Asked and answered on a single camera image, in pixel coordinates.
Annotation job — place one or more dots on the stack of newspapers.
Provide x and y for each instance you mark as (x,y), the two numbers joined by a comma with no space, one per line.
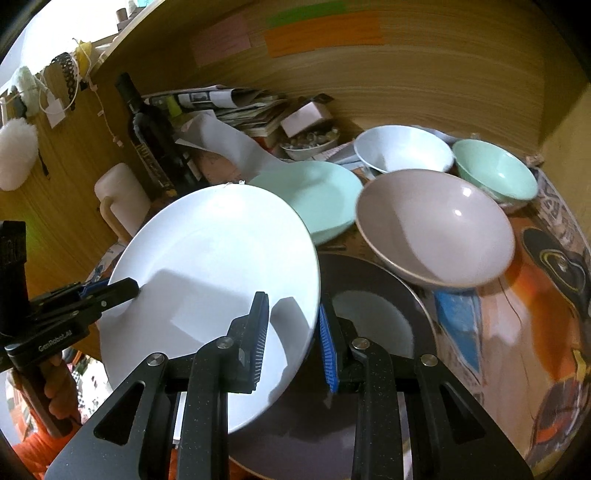
(249,110)

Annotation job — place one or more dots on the small pink box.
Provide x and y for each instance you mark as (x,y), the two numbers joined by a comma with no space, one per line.
(304,115)

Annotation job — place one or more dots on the small dish with bits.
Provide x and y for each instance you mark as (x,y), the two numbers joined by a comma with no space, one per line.
(304,145)

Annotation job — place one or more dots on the person's left forearm orange sleeve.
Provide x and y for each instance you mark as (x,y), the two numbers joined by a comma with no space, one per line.
(41,457)

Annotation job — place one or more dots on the white fluffy duster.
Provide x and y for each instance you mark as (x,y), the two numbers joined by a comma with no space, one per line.
(16,152)

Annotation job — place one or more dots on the large white plate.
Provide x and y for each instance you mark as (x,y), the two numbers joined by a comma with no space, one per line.
(207,254)

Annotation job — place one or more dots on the dark brown plate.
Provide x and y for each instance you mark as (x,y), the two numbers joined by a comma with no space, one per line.
(351,277)

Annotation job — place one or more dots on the printed newspaper table cover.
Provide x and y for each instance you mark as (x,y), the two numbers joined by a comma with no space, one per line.
(508,323)

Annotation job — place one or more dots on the person's left hand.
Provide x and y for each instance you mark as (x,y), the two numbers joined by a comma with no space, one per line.
(64,397)

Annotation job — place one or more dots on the orange sticky note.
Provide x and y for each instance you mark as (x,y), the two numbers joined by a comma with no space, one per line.
(323,32)

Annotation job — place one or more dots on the dark wine bottle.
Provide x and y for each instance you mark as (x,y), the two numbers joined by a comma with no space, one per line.
(147,134)

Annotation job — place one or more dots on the black lace band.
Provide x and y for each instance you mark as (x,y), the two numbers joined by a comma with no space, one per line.
(64,78)

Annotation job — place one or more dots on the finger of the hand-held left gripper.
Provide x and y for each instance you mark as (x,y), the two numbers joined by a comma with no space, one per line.
(117,291)
(94,290)

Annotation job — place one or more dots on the mint green bowl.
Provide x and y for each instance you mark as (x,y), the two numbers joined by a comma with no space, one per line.
(494,170)

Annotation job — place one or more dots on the pale green fluffy cloth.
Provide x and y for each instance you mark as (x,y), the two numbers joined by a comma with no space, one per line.
(27,87)

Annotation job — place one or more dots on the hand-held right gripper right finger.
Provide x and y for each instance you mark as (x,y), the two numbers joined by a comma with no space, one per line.
(328,350)

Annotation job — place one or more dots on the pink sticky note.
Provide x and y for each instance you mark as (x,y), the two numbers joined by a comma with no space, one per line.
(221,39)

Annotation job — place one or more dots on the white paper sheet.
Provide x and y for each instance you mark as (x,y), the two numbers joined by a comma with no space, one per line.
(231,147)

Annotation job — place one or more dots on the green sticky note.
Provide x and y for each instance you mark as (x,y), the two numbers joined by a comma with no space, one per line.
(304,11)

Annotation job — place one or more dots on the yellow plastic bag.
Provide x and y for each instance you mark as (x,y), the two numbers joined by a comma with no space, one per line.
(84,53)

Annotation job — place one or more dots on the mint green plate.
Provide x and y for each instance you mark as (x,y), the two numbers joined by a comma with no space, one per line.
(318,198)

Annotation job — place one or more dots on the pale pink bowl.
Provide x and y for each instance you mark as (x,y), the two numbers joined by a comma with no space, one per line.
(429,230)

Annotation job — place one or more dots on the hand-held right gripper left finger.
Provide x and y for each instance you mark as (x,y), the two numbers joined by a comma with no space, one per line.
(261,341)

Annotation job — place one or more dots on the white bowl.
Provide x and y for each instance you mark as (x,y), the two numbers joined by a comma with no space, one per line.
(401,147)

